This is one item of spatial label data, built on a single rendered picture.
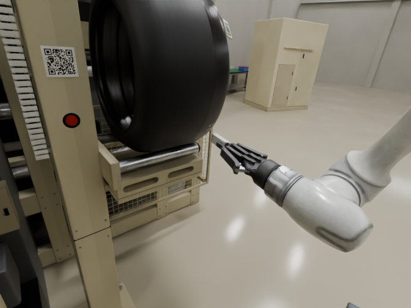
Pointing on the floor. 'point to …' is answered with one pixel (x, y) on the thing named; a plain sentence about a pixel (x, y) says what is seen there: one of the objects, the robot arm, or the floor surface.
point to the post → (72, 143)
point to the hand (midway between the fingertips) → (220, 142)
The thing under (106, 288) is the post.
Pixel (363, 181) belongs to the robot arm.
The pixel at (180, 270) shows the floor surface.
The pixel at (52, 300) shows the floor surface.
